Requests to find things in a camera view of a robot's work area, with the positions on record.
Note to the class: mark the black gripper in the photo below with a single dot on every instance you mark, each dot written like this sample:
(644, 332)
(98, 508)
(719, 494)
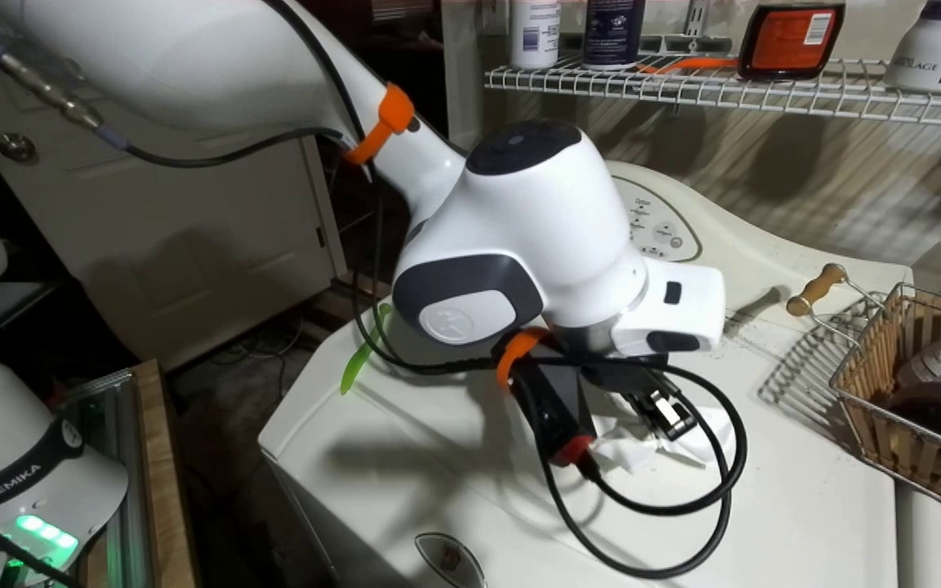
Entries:
(628, 375)

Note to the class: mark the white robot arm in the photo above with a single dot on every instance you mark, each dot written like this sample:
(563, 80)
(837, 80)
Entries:
(536, 231)

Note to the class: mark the white washing machine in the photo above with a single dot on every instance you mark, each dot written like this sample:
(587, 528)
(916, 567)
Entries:
(604, 523)

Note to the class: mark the green plastic strip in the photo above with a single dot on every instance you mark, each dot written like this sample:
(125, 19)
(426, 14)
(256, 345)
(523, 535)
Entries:
(361, 352)

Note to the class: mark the thin orange tool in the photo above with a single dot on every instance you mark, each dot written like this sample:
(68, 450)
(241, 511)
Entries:
(688, 63)

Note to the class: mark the dark bottle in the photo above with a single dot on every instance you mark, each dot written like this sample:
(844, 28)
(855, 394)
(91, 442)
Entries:
(614, 28)

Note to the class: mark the orange black package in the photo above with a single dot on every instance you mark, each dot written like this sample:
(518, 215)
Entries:
(792, 38)

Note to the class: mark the white lotion bottle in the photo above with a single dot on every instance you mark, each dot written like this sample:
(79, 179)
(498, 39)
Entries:
(536, 35)

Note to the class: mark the wooden robot platform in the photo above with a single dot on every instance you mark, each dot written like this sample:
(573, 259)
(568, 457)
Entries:
(163, 479)

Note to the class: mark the white panel door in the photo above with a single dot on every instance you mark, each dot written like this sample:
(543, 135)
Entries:
(165, 262)

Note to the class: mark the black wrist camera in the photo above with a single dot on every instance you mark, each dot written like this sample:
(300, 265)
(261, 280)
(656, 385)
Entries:
(560, 408)

